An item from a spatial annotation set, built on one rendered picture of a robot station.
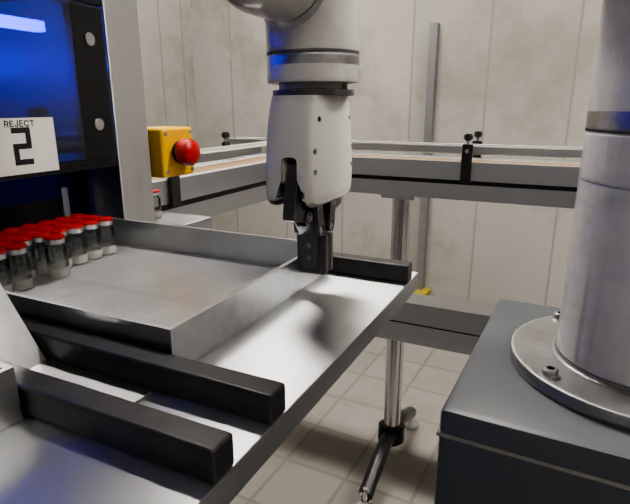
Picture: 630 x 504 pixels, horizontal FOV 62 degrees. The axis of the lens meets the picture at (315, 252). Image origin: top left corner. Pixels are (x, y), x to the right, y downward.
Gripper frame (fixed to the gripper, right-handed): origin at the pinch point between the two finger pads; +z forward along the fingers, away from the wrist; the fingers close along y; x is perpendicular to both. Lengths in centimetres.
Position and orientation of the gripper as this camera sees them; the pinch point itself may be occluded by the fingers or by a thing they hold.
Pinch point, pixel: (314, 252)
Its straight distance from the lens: 52.2
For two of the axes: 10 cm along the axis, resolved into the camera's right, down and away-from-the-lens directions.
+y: -4.4, 2.4, -8.7
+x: 9.0, 1.1, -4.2
